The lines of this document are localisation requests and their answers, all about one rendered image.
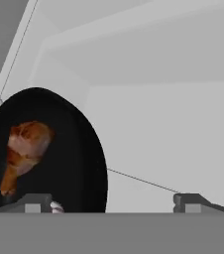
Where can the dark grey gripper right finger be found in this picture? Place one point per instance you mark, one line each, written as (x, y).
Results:
(190, 199)

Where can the black bowl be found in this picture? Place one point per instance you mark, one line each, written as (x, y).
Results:
(74, 158)

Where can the white garlic bulb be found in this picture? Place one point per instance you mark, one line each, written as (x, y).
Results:
(57, 207)

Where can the brown chicken drumstick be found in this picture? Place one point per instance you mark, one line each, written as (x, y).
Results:
(26, 145)

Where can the white fridge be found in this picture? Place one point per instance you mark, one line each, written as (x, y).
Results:
(170, 132)

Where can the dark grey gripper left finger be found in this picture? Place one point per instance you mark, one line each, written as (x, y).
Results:
(34, 200)

